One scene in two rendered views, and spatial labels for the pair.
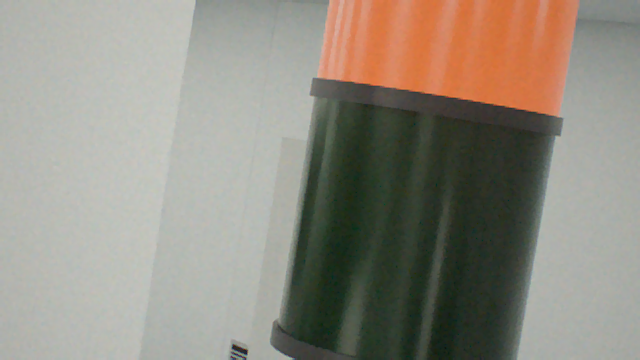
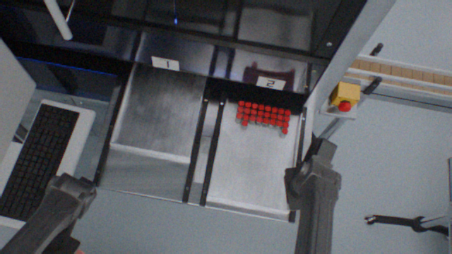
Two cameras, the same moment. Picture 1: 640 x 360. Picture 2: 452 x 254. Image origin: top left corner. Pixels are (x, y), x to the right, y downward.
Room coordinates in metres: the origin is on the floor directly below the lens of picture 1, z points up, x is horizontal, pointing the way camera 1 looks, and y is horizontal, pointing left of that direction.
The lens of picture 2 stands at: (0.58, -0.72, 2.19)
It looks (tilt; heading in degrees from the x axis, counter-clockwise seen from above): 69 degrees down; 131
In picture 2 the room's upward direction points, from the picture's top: 11 degrees clockwise
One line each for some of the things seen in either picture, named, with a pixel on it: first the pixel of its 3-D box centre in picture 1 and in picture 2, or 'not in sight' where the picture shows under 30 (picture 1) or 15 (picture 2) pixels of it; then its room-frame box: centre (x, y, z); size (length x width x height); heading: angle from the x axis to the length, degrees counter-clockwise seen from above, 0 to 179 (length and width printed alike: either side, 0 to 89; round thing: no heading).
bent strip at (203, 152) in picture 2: not in sight; (202, 159); (0.29, -0.47, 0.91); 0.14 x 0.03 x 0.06; 132
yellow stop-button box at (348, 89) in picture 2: not in sight; (345, 93); (0.42, 0.02, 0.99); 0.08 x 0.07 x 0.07; 131
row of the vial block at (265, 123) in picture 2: not in sight; (261, 123); (0.31, -0.23, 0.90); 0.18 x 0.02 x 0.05; 41
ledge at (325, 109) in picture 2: not in sight; (338, 99); (0.40, 0.07, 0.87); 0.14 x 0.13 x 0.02; 131
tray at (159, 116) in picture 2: not in sight; (162, 104); (0.05, -0.46, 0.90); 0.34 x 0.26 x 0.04; 131
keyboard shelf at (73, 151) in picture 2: not in sight; (34, 161); (-0.08, -0.90, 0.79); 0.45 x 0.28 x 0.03; 128
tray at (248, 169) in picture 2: not in sight; (256, 154); (0.38, -0.31, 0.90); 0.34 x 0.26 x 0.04; 131
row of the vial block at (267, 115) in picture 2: not in sight; (263, 116); (0.30, -0.21, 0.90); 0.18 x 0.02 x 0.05; 41
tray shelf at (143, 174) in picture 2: not in sight; (207, 135); (0.23, -0.39, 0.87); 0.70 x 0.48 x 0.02; 41
